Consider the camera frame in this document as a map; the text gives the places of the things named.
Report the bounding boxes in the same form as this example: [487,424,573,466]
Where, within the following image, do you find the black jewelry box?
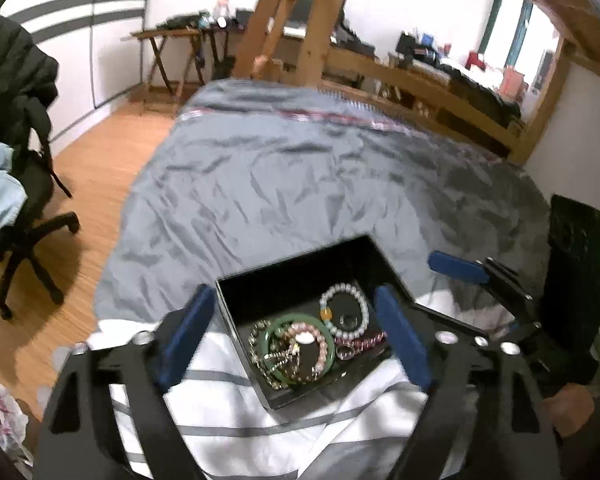
[213,233,491,412]

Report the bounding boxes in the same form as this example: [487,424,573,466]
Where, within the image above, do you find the green jade bangle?
[259,313,335,387]

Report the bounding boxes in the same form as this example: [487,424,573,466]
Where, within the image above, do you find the pink and dark bead bracelet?
[274,320,330,380]

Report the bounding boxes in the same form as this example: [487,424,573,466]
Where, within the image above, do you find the right hand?
[543,382,595,439]

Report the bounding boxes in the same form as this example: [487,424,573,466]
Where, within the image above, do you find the white plastic bag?
[0,383,32,466]

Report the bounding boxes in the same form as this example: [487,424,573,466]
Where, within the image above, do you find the black office chair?
[0,104,82,322]

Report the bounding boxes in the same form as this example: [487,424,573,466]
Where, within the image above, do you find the cluttered wooden desk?
[279,8,531,137]

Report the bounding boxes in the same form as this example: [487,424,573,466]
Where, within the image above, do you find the grey white striped duvet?
[90,79,548,479]

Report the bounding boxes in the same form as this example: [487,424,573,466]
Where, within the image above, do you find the wooden ladder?
[232,0,297,81]

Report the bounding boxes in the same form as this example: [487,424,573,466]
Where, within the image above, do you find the black computer monitor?
[286,0,314,28]

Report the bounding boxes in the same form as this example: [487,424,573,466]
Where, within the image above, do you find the black jacket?
[0,15,59,198]

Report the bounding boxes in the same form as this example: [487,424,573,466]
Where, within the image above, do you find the wooden folding side table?
[131,28,209,115]

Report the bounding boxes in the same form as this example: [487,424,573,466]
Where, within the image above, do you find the white wardrobe grey stripes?
[0,0,148,145]

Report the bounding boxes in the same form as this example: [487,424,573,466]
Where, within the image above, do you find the pink garnet bracelet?
[334,328,389,354]

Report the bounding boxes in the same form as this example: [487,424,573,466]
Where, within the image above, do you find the wooden bed frame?
[294,0,600,166]

